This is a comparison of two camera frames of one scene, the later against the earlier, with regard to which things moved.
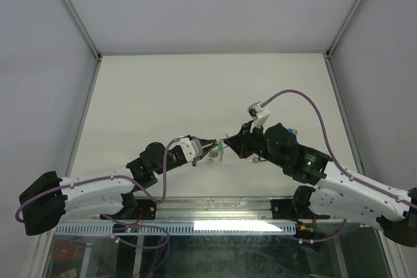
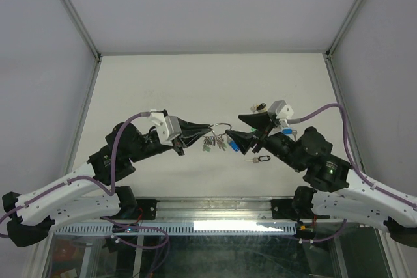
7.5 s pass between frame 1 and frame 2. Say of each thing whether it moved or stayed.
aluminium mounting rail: stayed
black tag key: stayed
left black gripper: moved
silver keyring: moved
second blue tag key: stayed
